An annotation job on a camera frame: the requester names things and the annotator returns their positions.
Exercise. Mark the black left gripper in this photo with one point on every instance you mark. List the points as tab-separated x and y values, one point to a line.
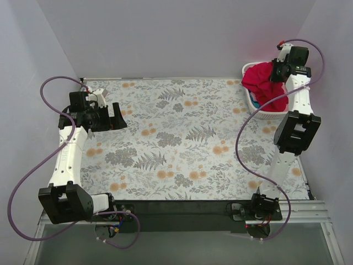
111	118

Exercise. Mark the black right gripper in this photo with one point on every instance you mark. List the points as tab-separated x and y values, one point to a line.
277	71

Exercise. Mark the red t shirt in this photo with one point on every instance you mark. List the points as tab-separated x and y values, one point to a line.
257	79

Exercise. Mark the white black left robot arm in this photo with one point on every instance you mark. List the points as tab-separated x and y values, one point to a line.
64	199

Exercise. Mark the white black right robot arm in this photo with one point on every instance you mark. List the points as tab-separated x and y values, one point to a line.
296	131

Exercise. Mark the blue garment in basket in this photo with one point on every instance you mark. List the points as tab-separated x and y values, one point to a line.
253	100

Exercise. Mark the floral table mat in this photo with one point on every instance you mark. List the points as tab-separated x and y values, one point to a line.
185	139

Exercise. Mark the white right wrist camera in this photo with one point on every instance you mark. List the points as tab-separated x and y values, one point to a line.
284	49

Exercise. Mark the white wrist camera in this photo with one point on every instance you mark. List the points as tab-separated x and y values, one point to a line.
97	96
284	49

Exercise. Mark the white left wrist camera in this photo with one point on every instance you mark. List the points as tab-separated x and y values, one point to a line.
97	96

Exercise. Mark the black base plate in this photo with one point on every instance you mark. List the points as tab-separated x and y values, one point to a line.
191	215

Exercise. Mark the aluminium frame rail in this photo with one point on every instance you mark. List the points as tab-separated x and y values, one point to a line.
302	211

